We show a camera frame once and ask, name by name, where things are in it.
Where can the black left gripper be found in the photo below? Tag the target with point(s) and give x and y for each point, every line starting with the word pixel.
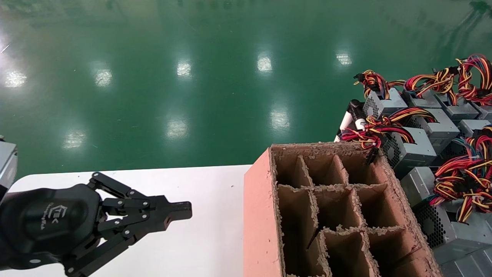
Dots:
pixel 50 219

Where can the cardboard box with dividers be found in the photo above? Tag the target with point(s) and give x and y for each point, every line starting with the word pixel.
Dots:
pixel 261 215

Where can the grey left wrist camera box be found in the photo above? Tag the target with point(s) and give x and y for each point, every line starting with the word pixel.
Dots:
pixel 7 165

